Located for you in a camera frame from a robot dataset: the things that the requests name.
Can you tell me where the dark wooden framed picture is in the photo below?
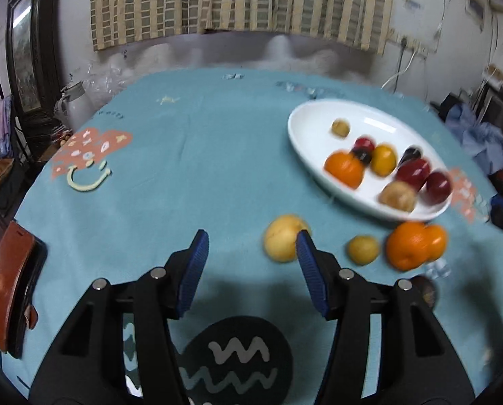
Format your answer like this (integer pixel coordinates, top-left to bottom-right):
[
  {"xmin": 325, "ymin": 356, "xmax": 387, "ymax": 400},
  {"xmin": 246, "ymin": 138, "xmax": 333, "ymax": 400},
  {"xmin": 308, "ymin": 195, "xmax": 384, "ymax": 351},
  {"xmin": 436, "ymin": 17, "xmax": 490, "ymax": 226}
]
[{"xmin": 4, "ymin": 0, "xmax": 62, "ymax": 136}]

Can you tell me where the orange mandarin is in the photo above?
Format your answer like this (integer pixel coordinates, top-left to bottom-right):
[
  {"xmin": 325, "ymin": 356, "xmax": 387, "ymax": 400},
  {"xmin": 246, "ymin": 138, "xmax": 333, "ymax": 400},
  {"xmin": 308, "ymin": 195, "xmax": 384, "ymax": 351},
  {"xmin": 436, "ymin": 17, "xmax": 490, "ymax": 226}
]
[
  {"xmin": 324, "ymin": 151, "xmax": 365, "ymax": 190},
  {"xmin": 422, "ymin": 224, "xmax": 447, "ymax": 262},
  {"xmin": 386, "ymin": 221, "xmax": 429, "ymax": 271}
]

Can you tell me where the teal printed tablecloth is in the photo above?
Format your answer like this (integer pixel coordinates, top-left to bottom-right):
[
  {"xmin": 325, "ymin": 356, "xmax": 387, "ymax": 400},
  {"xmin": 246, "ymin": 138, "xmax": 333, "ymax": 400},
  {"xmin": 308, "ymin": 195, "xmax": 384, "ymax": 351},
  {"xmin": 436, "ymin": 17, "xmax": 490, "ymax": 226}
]
[{"xmin": 13, "ymin": 67, "xmax": 503, "ymax": 405}]

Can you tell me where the brown leather case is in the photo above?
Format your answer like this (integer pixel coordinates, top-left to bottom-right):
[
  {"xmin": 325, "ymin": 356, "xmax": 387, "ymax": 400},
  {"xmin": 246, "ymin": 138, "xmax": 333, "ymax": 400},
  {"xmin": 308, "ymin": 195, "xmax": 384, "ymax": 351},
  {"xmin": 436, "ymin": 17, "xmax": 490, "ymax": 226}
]
[{"xmin": 0, "ymin": 220, "xmax": 48, "ymax": 359}]

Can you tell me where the dark purple plum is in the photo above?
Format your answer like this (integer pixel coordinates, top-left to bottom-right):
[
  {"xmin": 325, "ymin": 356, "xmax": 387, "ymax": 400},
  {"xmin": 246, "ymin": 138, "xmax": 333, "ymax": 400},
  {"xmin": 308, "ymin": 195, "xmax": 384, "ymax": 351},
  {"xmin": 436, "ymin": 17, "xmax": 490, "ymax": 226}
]
[{"xmin": 398, "ymin": 145, "xmax": 424, "ymax": 166}]

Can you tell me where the white power cable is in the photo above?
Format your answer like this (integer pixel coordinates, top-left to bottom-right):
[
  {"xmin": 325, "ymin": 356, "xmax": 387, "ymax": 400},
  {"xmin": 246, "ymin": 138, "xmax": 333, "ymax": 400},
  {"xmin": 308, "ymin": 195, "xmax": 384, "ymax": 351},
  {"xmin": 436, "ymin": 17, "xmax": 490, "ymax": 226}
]
[{"xmin": 380, "ymin": 48, "xmax": 417, "ymax": 89}]

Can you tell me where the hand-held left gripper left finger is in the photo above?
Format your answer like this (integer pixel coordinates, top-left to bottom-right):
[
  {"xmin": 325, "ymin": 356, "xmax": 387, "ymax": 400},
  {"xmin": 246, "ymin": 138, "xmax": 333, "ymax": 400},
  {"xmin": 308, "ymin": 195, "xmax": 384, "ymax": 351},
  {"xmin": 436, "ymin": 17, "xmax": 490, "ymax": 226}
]
[{"xmin": 30, "ymin": 229, "xmax": 210, "ymax": 405}]

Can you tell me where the large red plum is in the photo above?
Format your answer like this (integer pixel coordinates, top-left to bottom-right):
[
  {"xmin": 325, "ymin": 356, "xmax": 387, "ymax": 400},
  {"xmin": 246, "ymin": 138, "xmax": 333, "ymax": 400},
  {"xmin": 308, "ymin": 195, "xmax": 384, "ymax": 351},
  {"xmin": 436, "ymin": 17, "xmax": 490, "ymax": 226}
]
[{"xmin": 424, "ymin": 171, "xmax": 452, "ymax": 205}]

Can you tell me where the dark brown passion fruit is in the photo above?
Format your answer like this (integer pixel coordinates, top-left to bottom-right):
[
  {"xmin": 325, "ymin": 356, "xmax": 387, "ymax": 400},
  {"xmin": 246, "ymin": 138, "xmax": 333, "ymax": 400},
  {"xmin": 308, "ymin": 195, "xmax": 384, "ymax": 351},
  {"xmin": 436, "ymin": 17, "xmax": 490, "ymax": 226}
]
[{"xmin": 412, "ymin": 275, "xmax": 439, "ymax": 308}]

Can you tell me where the yellow-orange plum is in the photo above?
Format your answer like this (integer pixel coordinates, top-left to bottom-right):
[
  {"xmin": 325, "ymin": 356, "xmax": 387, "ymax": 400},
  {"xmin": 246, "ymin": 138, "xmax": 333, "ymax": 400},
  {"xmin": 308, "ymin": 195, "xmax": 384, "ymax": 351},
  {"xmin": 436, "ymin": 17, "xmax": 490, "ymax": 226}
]
[{"xmin": 370, "ymin": 144, "xmax": 398, "ymax": 176}]

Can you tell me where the red apple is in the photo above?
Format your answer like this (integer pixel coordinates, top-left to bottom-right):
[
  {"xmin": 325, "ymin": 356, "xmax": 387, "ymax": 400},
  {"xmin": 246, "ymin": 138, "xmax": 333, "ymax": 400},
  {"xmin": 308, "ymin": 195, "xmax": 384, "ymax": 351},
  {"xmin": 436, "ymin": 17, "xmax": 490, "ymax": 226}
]
[{"xmin": 395, "ymin": 158, "xmax": 431, "ymax": 190}]

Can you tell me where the white kettle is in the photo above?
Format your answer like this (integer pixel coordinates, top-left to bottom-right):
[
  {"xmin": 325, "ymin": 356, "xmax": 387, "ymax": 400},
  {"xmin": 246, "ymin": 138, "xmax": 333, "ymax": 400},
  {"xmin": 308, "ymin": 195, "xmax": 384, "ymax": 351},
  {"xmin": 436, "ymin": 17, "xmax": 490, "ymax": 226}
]
[{"xmin": 54, "ymin": 81, "xmax": 94, "ymax": 129}]

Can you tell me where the tan peach-coloured fruit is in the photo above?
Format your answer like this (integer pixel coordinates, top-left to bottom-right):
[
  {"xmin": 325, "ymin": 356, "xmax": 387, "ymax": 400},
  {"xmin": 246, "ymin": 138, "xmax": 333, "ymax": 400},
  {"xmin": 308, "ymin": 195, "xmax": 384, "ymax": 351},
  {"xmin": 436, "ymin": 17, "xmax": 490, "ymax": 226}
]
[{"xmin": 379, "ymin": 181, "xmax": 418, "ymax": 213}]

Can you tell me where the blue clothing pile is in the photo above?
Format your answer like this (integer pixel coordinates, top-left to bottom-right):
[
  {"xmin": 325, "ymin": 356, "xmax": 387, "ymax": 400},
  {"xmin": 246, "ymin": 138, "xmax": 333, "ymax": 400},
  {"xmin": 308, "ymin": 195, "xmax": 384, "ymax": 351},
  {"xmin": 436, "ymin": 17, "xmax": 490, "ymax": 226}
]
[{"xmin": 446, "ymin": 101, "xmax": 503, "ymax": 173}]

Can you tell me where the pale yellow round fruit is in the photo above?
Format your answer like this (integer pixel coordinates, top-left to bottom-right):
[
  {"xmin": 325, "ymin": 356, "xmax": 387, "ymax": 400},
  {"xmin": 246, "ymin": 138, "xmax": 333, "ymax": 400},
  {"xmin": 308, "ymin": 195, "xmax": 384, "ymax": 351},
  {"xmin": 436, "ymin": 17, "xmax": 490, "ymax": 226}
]
[{"xmin": 263, "ymin": 215, "xmax": 313, "ymax": 262}]

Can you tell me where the white oval plate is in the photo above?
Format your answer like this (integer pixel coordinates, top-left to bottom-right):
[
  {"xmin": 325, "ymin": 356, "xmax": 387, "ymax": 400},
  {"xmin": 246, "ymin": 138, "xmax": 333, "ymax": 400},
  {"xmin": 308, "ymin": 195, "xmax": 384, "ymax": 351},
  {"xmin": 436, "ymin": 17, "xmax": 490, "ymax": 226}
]
[{"xmin": 287, "ymin": 98, "xmax": 454, "ymax": 223}]

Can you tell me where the purple garment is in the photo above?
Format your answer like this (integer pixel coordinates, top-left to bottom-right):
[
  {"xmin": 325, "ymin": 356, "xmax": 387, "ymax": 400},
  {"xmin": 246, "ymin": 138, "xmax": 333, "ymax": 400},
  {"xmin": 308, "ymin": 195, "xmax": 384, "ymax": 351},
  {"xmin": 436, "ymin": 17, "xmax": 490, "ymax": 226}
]
[{"xmin": 0, "ymin": 95, "xmax": 16, "ymax": 157}]

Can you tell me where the striped checked curtain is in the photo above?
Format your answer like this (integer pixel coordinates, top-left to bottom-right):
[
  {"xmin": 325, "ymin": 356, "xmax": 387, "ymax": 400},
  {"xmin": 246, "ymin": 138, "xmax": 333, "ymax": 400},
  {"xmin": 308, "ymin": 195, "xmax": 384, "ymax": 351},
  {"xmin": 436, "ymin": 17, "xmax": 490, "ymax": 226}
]
[{"xmin": 89, "ymin": 0, "xmax": 398, "ymax": 55}]

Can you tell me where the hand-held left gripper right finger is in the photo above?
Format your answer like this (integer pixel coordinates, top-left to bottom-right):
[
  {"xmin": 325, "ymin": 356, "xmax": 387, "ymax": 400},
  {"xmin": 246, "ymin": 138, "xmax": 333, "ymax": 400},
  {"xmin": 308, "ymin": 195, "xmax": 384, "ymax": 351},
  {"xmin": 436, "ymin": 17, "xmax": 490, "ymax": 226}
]
[{"xmin": 296, "ymin": 230, "xmax": 476, "ymax": 405}]

